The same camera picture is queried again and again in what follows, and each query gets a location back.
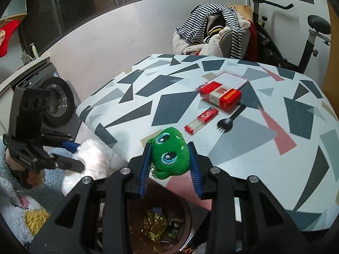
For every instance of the black jacket with yellow stripes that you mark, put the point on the black jacket with yellow stripes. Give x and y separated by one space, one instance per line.
214 29

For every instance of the red box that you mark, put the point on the red box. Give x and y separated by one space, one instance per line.
219 94

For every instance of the grey washing machine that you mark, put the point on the grey washing machine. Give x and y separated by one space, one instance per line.
58 98

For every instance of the black exercise bike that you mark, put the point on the black exercise bike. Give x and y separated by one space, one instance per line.
319 23

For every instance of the black plastic spork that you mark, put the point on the black plastic spork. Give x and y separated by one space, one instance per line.
225 123

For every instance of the brown trash bin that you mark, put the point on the brown trash bin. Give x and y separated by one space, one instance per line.
166 205

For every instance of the white plastic bag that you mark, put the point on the white plastic bag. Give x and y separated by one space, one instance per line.
92 161

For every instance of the white fleece garment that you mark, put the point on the white fleece garment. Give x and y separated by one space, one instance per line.
209 49

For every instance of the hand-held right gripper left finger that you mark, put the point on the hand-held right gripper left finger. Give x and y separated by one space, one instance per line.
145 174

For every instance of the clear flat plastic box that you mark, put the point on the clear flat plastic box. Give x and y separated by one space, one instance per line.
231 79

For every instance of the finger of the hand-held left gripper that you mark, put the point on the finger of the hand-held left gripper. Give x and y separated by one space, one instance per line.
70 164
70 145

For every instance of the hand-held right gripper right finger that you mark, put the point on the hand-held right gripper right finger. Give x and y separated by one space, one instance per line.
195 174

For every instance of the dark window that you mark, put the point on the dark window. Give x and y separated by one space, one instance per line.
79 0

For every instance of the red and white packet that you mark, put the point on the red and white packet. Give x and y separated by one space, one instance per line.
201 120

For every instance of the person's left hand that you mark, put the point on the person's left hand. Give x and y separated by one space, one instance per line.
35 179

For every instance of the gold foil packet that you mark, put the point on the gold foil packet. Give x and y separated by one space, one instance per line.
153 225

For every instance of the pump bottle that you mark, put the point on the pump bottle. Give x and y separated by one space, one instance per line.
35 51

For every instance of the chair with wooden back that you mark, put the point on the chair with wooden back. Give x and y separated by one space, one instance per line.
245 12

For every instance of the red garment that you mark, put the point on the red garment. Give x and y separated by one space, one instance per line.
253 39

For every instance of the person's left forearm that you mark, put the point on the person's left forearm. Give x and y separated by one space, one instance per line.
16 198

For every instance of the red cloth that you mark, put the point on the red cloth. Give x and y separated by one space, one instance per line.
9 33

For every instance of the black and white striped shirt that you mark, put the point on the black and white striped shirt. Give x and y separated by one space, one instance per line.
196 21

